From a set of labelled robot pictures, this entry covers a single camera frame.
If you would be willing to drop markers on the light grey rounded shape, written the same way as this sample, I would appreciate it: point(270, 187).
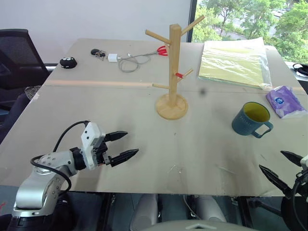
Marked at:
point(210, 208)
point(144, 211)

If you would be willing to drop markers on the black round puck white buttons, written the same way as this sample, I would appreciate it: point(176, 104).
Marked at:
point(68, 63)

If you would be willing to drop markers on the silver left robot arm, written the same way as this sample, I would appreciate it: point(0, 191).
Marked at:
point(36, 190)

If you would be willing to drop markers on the wooden mug tree stand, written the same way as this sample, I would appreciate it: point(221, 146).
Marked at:
point(173, 72)

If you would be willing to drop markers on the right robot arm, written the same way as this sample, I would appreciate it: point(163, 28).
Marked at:
point(287, 215)

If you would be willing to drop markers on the red tape mark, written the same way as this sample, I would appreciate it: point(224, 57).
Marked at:
point(179, 75)

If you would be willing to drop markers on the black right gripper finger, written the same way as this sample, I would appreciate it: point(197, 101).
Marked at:
point(276, 179)
point(294, 157)

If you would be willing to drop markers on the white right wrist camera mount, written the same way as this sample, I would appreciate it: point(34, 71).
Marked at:
point(305, 161)

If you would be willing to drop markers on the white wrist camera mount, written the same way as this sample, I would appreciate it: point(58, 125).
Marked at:
point(89, 142)
point(305, 161)

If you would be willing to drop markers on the purple tissue pack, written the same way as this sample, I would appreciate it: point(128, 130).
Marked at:
point(285, 102)

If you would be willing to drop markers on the dark window frame post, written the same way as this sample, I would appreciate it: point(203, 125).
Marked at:
point(191, 21)

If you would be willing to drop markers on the black table leg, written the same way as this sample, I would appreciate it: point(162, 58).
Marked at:
point(243, 214)
point(107, 211)

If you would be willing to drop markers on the black mesh office chair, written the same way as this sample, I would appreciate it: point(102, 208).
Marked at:
point(16, 57)

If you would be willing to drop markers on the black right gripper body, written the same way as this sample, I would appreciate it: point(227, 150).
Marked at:
point(302, 185)

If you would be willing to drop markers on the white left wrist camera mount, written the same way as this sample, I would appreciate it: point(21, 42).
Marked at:
point(89, 142)

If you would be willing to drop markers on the blue mug with yellow inside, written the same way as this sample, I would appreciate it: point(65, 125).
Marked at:
point(243, 124)

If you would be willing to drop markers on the white charger plug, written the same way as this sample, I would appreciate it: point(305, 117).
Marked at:
point(112, 57)

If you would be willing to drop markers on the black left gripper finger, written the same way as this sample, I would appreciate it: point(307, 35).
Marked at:
point(124, 156)
point(116, 135)

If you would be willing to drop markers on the grey rounded body shell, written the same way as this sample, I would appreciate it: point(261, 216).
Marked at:
point(199, 226)

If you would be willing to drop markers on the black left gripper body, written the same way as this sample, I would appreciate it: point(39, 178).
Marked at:
point(101, 149)

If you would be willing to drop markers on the yellow sheets in plastic bag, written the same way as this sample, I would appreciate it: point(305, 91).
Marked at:
point(231, 63)

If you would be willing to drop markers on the black key fob with keys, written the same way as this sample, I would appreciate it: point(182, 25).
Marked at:
point(95, 51)

